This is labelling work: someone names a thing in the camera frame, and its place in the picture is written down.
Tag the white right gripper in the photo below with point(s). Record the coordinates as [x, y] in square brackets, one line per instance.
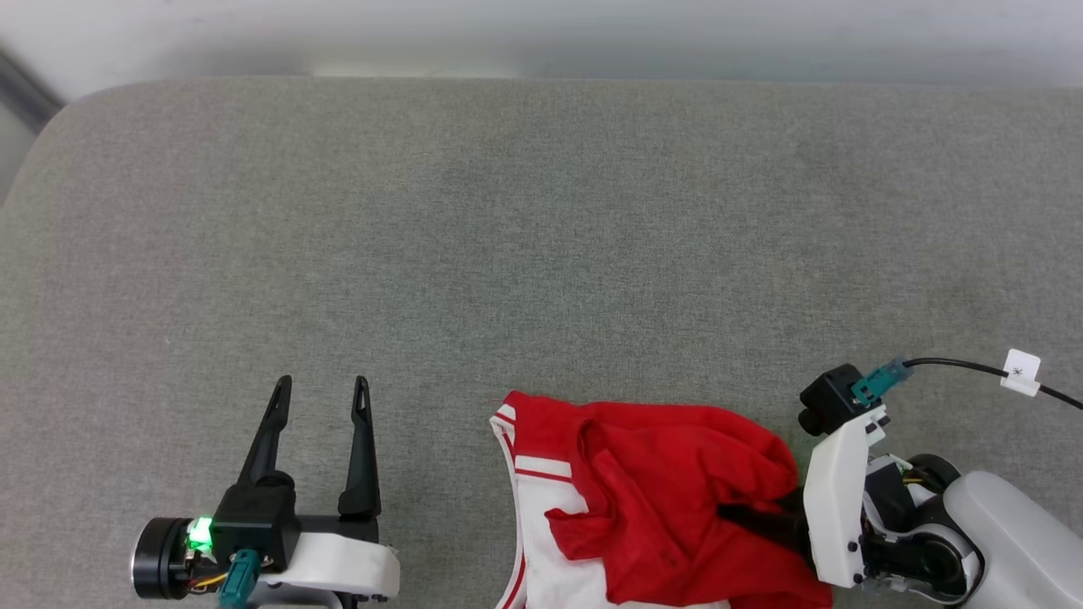
[833, 507]

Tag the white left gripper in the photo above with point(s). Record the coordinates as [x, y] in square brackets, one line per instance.
[347, 567]

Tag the red and white shirt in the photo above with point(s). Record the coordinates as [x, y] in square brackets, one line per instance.
[677, 482]

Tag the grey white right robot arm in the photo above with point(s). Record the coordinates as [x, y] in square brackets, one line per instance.
[1007, 541]

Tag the grey fabric sofa seat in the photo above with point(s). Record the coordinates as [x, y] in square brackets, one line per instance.
[541, 254]

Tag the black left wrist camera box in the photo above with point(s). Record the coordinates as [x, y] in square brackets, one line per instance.
[258, 520]

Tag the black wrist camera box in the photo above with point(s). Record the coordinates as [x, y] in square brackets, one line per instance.
[829, 402]
[258, 520]

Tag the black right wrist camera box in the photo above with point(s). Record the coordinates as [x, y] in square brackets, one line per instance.
[829, 402]

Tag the teal left camera connector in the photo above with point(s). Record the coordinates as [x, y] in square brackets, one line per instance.
[239, 579]

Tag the teal camera connector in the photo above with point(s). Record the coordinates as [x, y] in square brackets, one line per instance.
[880, 381]
[239, 579]

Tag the teal right camera connector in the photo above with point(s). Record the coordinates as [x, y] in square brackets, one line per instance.
[880, 381]

